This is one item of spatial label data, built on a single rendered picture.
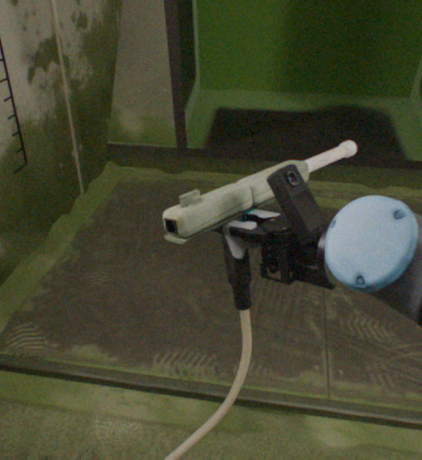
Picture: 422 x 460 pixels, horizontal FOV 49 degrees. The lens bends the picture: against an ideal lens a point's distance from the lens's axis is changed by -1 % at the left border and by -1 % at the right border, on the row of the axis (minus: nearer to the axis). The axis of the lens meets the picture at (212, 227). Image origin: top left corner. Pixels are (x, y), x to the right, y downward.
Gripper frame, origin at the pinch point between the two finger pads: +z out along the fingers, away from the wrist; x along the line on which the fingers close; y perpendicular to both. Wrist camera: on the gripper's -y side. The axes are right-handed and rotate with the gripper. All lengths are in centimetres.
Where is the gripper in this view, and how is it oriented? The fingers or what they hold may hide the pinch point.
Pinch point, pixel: (228, 216)
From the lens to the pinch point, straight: 75.7
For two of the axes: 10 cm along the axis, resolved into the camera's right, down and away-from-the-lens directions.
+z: -7.0, -1.5, 7.0
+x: 7.0, -3.4, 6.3
